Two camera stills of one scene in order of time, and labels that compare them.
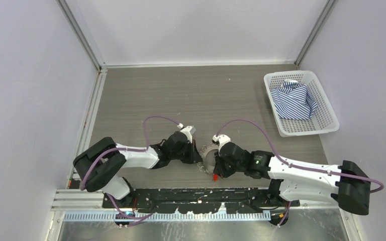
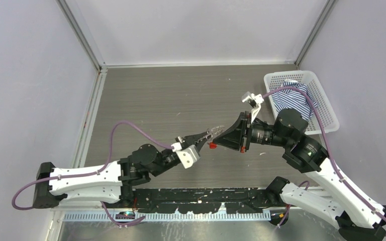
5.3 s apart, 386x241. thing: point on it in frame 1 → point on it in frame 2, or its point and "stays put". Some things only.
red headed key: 215,177 → 212,145
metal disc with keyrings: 207,151 → 214,131
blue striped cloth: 292,100 stays put
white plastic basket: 323,120 stays put
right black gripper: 219,168 → 232,138
